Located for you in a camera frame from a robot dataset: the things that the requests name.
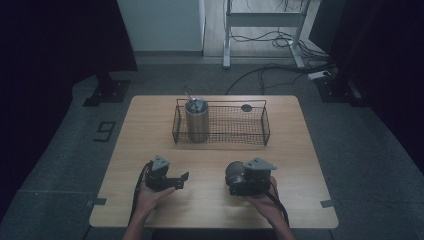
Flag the black stand base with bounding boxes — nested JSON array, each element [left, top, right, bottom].
[[82, 71, 132, 108], [314, 73, 365, 105]]

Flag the hand-held gripper black cable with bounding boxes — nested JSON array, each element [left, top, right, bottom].
[[129, 162, 152, 225], [251, 178, 290, 228]]

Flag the dark curtain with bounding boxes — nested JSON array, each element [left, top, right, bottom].
[[0, 0, 139, 222], [307, 0, 424, 176]]

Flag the person's left hand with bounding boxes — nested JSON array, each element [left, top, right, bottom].
[[135, 180, 177, 219]]

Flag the white desk frame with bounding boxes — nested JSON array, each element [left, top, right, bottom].
[[222, 0, 313, 70]]

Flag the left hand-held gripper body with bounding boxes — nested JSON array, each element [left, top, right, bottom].
[[144, 154, 171, 193]]

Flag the bundle of black floor cables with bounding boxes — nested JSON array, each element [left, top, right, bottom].
[[229, 29, 330, 62]]

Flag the steel tumbler with lid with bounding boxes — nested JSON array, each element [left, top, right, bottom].
[[183, 96, 211, 145]]

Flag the wire mesh basket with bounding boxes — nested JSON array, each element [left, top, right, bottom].
[[171, 97, 271, 147]]

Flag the right hand-held gripper black cable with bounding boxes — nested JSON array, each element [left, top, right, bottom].
[[251, 178, 290, 228]]

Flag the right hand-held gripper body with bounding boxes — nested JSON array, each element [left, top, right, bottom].
[[242, 157, 278, 197]]

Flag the silver metal mug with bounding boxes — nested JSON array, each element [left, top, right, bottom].
[[224, 160, 248, 188]]

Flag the long black floor cable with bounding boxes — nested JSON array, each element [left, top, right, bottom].
[[224, 62, 335, 96]]

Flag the person's right hand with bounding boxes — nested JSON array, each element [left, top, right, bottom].
[[245, 175, 285, 226]]

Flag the left hand-held gripper black cable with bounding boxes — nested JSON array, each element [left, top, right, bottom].
[[129, 162, 152, 225]]

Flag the white power strip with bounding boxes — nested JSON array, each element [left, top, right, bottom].
[[306, 69, 333, 81]]

